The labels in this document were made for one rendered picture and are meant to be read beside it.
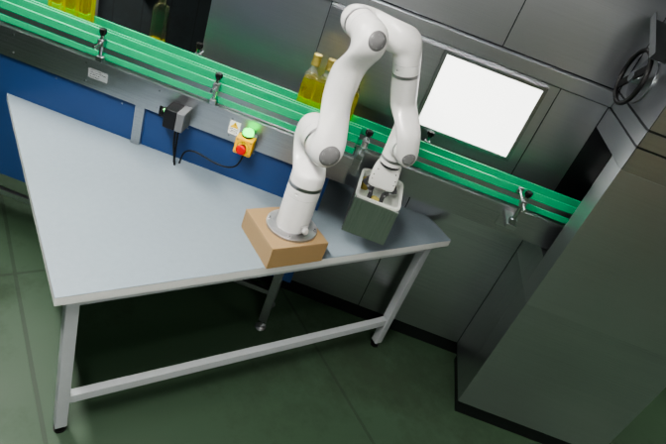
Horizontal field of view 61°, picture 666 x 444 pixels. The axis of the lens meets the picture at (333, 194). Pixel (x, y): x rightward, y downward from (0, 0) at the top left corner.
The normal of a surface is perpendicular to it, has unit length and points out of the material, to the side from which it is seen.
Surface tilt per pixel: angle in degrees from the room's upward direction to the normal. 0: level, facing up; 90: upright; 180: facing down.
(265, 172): 90
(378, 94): 90
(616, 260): 90
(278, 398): 0
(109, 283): 0
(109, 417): 0
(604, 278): 90
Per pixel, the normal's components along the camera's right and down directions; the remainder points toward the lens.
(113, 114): -0.18, 0.49
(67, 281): 0.31, -0.80
